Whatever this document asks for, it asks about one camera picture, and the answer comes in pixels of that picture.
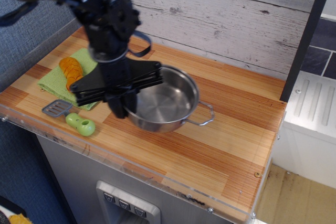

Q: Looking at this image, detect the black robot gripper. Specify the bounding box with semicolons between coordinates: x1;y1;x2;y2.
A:
70;57;163;119

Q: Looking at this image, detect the stainless steel pot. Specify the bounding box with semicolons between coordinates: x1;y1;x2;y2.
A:
124;65;215;132

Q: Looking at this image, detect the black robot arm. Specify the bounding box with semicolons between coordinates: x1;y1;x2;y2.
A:
1;0;162;119

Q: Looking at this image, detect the orange toy bread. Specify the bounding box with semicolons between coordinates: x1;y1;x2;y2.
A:
59;57;83;92

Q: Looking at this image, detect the green folded cloth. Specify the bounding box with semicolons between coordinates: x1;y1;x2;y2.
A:
38;49;97;111

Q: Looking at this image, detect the silver dispenser panel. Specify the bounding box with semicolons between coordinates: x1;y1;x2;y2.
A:
96;180;161;223

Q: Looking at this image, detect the yellow object bottom corner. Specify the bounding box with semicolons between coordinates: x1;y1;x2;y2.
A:
8;215;32;224

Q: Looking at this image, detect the white plastic cabinet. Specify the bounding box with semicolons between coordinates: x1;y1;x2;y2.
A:
272;71;335;187

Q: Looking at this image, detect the green handled grey spatula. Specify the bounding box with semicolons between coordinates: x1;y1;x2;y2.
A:
41;99;96;136

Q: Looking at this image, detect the dark vertical post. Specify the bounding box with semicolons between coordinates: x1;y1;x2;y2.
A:
280;0;327;102

